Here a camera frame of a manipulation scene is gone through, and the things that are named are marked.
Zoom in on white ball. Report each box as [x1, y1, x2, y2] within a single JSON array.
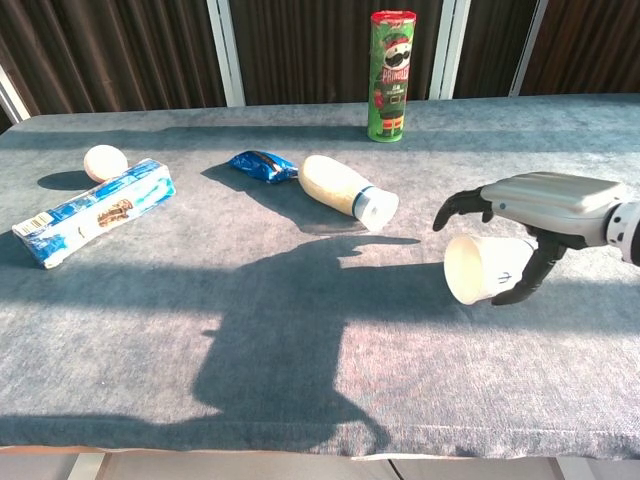
[[83, 144, 129, 184]]

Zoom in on blue and white biscuit box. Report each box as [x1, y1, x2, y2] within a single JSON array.
[[11, 158, 177, 270]]

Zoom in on white window frame post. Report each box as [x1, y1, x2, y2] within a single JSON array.
[[206, 0, 247, 108], [429, 0, 473, 101], [508, 0, 550, 98], [0, 64, 32, 125]]

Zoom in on blue Oreo snack packet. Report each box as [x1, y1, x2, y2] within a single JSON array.
[[227, 149, 300, 185]]

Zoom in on green Pringles can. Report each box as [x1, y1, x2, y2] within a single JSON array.
[[366, 9, 418, 145]]

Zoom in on white bottle with clear cap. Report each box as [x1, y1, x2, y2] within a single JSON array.
[[298, 154, 401, 234]]

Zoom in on right silver and black robot hand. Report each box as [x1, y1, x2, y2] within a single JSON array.
[[432, 171, 629, 307]]

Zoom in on blue-grey tablecloth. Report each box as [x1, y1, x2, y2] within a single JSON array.
[[0, 92, 640, 461]]

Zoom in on white paper cup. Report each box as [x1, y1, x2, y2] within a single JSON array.
[[443, 233, 537, 306]]

